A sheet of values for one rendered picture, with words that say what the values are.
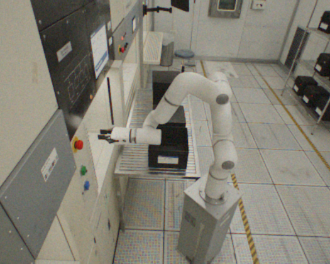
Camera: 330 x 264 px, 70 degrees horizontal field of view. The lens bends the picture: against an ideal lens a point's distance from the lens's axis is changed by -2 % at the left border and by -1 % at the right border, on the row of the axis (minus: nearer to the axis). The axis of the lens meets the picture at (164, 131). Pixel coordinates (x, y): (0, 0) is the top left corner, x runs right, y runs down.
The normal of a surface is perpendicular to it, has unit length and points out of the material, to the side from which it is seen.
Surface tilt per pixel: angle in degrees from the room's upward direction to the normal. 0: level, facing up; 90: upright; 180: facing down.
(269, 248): 0
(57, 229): 90
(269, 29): 90
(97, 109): 90
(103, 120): 90
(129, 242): 0
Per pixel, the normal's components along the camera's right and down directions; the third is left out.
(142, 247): 0.04, -0.80
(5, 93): 1.00, 0.04
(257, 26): -0.02, 0.60
